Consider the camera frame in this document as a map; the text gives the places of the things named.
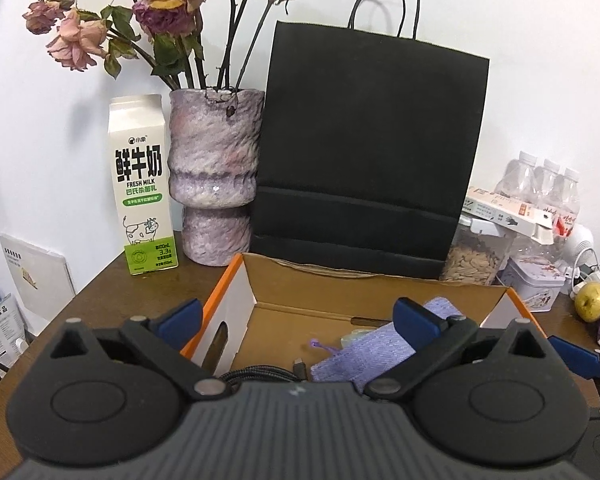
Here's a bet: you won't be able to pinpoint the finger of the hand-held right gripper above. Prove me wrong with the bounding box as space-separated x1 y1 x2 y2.
549 336 600 380

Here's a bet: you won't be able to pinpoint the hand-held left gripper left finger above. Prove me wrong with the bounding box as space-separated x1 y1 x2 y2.
49 298 230 402

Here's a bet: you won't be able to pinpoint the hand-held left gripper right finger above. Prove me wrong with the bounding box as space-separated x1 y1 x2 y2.
364 297 549 402

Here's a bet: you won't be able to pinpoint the purple knit pouch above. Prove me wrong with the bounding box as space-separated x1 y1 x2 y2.
307 297 468 396

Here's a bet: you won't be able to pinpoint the black braided cable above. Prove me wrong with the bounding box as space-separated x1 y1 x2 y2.
215 356 309 391

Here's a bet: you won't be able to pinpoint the cardboard box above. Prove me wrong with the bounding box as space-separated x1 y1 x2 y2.
180 252 548 387

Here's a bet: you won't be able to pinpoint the green apple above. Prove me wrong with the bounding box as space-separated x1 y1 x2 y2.
575 281 600 322

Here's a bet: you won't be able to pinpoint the iridescent clear plastic cup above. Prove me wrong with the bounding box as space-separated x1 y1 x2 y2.
341 329 381 353

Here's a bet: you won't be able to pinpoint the clear jar of seeds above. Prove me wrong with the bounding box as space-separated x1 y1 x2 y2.
440 215 516 286

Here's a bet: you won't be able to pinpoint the printed white tin box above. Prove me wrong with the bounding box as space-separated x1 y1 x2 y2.
500 255 567 313

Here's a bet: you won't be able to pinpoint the white round device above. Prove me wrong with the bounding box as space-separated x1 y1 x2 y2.
565 223 598 266

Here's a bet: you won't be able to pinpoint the white green milk carton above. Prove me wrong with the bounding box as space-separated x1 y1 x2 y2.
108 94 180 277

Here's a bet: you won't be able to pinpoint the long white carton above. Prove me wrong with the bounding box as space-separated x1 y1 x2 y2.
462 186 555 243

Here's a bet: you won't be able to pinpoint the white flat board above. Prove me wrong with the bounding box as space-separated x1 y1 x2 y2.
0 232 77 333

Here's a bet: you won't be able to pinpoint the mottled purple ceramic vase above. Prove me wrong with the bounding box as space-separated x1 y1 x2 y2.
168 87 266 267

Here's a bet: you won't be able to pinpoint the black paper bag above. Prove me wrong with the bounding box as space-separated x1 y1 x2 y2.
249 0 491 281

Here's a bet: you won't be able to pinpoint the blue white packets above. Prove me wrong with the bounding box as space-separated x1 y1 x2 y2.
0 285 28 361

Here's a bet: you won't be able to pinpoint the dried pink rose bouquet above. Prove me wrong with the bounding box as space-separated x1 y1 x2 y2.
22 0 317 92

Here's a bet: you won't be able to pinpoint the white cables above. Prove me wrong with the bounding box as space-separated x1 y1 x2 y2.
567 247 600 297

